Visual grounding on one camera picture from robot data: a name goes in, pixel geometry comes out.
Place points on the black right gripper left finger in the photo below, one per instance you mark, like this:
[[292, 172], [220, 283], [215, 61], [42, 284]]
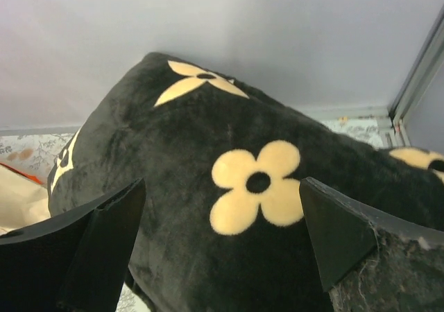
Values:
[[75, 261]]

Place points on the black plush flower pillow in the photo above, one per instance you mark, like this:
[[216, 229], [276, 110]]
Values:
[[223, 227]]

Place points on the beige canvas tote bag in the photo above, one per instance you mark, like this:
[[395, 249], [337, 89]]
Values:
[[24, 200]]

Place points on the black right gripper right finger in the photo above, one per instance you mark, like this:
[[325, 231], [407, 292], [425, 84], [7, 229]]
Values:
[[369, 260]]

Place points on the aluminium corner frame post right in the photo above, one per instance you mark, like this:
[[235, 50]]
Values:
[[419, 78]]

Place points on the floral patterned table cloth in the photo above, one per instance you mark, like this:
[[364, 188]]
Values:
[[35, 154]]

